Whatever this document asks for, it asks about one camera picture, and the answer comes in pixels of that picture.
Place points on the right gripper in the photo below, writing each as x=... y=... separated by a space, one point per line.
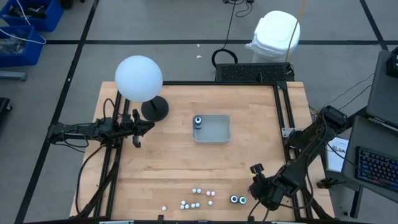
x=267 y=193

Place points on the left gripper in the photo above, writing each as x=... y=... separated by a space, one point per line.
x=136 y=127

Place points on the large green-tip colouring bottle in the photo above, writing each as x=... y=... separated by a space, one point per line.
x=242 y=200

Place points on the large black-tip colouring bottle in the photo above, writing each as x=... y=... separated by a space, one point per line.
x=234 y=199

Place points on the large blue-tip colouring bottle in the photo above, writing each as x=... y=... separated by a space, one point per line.
x=197 y=119

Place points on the grey plastic bin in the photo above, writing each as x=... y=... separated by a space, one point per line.
x=216 y=130

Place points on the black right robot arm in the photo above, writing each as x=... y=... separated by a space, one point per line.
x=311 y=140

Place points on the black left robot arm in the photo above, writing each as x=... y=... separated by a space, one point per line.
x=81 y=130

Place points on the white globe lamp black base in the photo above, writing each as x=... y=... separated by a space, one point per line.
x=138 y=77

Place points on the black clamp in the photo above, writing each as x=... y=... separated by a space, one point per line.
x=326 y=183

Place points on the white paper sheet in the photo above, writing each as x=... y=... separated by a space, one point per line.
x=335 y=155

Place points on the backlit black keyboard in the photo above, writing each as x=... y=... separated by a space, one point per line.
x=379 y=169

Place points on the black perforated computer case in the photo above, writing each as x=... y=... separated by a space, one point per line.
x=248 y=72

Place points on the grey desk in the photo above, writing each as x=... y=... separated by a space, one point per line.
x=385 y=99
x=373 y=137

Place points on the blue plastic storage bin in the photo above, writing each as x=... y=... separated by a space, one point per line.
x=31 y=56
x=53 y=15

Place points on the grey metal bar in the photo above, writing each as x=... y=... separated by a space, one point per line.
x=12 y=75

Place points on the clear plastic bag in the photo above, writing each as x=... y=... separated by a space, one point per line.
x=12 y=46

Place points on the white trash can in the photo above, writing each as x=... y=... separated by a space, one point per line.
x=273 y=31

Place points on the black parts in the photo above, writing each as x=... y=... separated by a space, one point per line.
x=31 y=12

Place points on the black device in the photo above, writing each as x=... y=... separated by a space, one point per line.
x=393 y=62

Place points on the black aluminium frame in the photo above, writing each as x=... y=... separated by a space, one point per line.
x=217 y=83

